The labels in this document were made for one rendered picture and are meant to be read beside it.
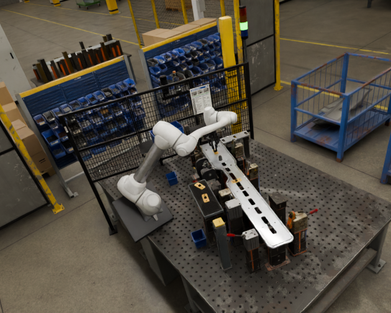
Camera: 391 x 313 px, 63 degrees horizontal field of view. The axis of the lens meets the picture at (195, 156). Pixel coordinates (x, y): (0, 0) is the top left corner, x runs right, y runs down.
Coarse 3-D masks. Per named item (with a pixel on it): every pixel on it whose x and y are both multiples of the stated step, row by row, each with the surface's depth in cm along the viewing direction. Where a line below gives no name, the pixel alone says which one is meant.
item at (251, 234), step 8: (248, 232) 205; (256, 232) 204; (248, 240) 202; (256, 240) 205; (248, 248) 206; (256, 248) 210; (248, 256) 214; (256, 256) 214; (248, 264) 219; (256, 264) 218
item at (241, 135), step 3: (240, 132) 317; (243, 132) 316; (246, 132) 315; (231, 135) 315; (234, 135) 314; (237, 135) 313; (240, 135) 312; (243, 135) 312; (246, 135) 311; (222, 138) 313; (225, 138) 312; (228, 138) 311; (231, 138) 310; (234, 138) 310; (237, 138) 309; (240, 138) 310; (222, 141) 310; (225, 141) 309; (228, 141) 308
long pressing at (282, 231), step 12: (204, 144) 311; (216, 156) 290; (228, 156) 287; (216, 168) 276; (228, 180) 260; (240, 192) 246; (252, 192) 244; (264, 204) 231; (252, 216) 224; (264, 216) 222; (276, 216) 221; (264, 228) 214; (276, 228) 212; (264, 240) 205; (276, 240) 204; (288, 240) 203
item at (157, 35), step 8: (192, 24) 580; (200, 24) 570; (152, 32) 581; (160, 32) 570; (168, 32) 560; (176, 32) 551; (184, 32) 552; (144, 40) 589; (152, 40) 568; (160, 40) 547
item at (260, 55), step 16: (240, 0) 476; (256, 0) 496; (272, 0) 519; (256, 16) 508; (272, 16) 533; (240, 32) 497; (256, 32) 522; (272, 32) 547; (240, 48) 510; (256, 48) 538; (272, 48) 562; (256, 64) 553; (272, 64) 578; (256, 80) 568; (272, 80) 595
